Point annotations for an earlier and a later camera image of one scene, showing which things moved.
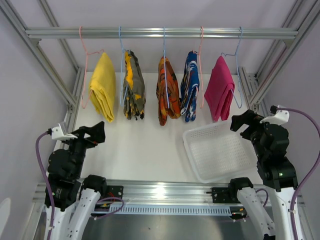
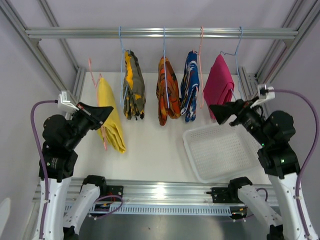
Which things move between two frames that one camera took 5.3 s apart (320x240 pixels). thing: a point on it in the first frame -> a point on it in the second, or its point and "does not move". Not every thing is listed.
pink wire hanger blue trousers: [199, 53] does not move
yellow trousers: [102, 87] -> [110, 130]
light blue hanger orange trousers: [165, 65] does not move
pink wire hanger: [87, 54] -> [96, 84]
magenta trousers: [219, 91] does not move
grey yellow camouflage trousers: [134, 94] does not move
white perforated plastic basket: [216, 152] does not move
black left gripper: [96, 132] -> [96, 115]
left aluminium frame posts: [72, 102] does not move
